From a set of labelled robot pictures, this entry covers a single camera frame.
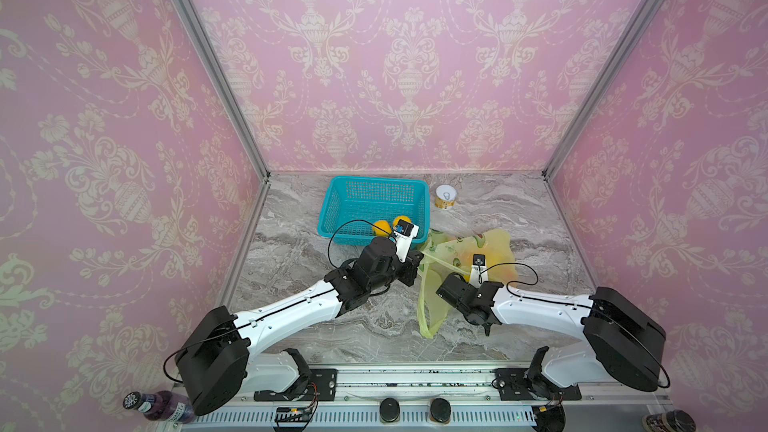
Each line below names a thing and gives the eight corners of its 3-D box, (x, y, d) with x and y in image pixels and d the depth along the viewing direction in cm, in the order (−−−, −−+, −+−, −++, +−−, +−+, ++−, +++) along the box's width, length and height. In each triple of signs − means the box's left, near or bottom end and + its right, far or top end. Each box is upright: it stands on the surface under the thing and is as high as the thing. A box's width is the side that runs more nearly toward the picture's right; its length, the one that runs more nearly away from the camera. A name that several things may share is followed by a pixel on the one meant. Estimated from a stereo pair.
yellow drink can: (435, 210, 112) (437, 199, 107) (433, 195, 117) (435, 184, 112) (454, 210, 112) (457, 199, 107) (452, 195, 117) (455, 184, 112)
